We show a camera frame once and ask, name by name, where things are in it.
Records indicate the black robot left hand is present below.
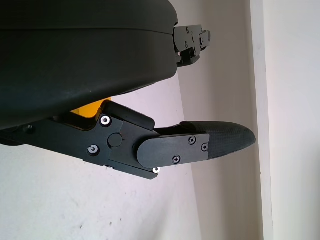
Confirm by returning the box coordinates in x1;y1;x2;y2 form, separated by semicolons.
0;0;257;182

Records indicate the yellow wooden block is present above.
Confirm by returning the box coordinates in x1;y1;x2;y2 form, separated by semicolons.
69;98;114;132

